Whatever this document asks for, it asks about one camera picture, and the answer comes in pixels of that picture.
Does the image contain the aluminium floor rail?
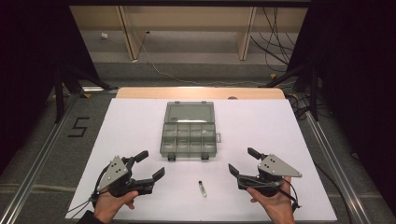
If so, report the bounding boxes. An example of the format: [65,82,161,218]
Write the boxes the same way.
[0,92,82,224]
[304,110,372,224]

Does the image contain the left hand-held gripper cable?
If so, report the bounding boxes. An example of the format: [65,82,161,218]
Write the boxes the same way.
[65,166,113,219]

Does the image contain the right hand-held gripper cable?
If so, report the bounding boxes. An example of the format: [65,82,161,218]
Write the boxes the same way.
[279,176,303,214]

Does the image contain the white table sheet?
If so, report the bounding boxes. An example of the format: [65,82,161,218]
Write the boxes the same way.
[64,98,338,223]

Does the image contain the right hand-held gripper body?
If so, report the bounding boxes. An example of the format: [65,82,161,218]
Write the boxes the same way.
[237,153,304,198]

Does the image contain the dark curtain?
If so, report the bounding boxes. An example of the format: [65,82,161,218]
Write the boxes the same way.
[288,0,396,217]
[0,0,100,176]

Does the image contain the black floor cable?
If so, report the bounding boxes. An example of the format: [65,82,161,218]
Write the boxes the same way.
[313,161,354,224]

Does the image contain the light wooden desk frame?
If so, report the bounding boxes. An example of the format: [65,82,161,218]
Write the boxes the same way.
[69,5,310,63]

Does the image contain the hanging black cables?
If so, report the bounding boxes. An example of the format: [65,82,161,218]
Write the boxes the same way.
[249,7,297,73]

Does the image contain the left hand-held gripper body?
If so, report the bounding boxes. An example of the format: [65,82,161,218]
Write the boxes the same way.
[96,155,156,198]

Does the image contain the person's left hand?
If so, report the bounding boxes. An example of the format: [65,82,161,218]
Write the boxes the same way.
[92,189,140,224]

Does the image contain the black metal stand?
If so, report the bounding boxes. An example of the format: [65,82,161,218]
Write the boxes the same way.
[50,63,120,124]
[263,60,323,123]

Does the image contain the tangled black floor cables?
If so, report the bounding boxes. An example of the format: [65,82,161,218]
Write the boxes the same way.
[284,91,314,121]

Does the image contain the hand-held gripper cable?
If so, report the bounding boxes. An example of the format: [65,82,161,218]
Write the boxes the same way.
[65,166,113,219]
[279,176,303,214]

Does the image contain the thin white floor cable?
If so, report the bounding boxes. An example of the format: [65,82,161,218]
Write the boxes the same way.
[132,30,274,88]

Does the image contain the grey clear compartment box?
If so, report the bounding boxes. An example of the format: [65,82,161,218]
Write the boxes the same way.
[159,100,222,161]

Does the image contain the person's right hand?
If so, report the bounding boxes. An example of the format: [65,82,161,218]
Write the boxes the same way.
[246,176,297,222]

